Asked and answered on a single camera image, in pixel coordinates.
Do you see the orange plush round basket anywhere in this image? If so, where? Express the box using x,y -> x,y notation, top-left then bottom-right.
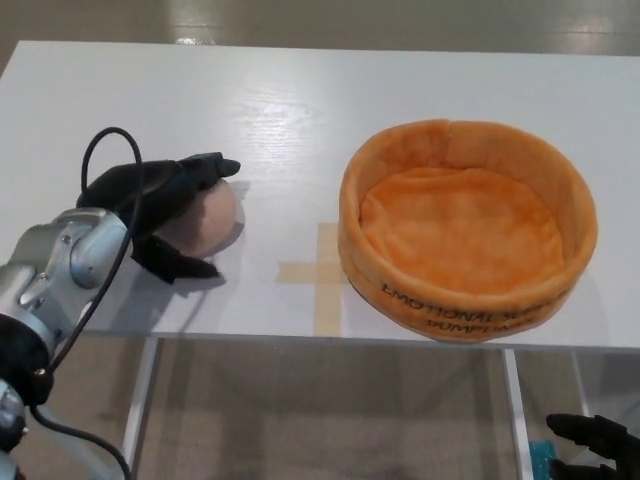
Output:
337,117 -> 600,344

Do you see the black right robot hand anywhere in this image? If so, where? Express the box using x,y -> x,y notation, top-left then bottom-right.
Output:
545,413 -> 640,480

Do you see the beige horizontal tape strip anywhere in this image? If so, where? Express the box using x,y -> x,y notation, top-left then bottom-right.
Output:
275,260 -> 347,285

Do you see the white table leg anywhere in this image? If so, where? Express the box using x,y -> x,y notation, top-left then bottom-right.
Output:
573,352 -> 599,417
501,348 -> 532,480
121,336 -> 162,467

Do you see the pink round plush toy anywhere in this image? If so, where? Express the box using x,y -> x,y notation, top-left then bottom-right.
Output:
153,181 -> 239,259

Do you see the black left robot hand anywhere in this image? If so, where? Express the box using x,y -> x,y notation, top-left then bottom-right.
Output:
75,152 -> 242,285

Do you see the teal object on floor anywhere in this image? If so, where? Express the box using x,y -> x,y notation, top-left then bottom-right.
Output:
528,438 -> 559,480

